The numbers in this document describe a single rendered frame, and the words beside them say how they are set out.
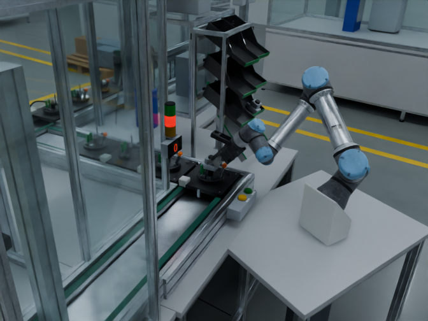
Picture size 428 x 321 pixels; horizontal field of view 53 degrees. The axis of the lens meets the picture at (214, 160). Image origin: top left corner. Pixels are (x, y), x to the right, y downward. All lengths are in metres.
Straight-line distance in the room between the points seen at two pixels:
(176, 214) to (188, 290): 0.43
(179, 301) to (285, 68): 4.98
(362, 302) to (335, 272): 1.19
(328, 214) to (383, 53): 4.08
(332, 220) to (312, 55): 4.36
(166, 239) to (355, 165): 0.85
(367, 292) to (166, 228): 1.66
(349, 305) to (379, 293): 0.25
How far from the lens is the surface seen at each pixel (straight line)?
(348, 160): 1.85
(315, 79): 1.97
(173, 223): 1.97
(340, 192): 1.97
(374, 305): 3.09
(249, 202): 2.07
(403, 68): 5.82
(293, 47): 6.20
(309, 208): 2.02
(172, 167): 2.26
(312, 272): 1.87
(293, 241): 2.01
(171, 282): 1.69
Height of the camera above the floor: 2.09
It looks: 28 degrees down
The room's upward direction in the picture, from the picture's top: 2 degrees clockwise
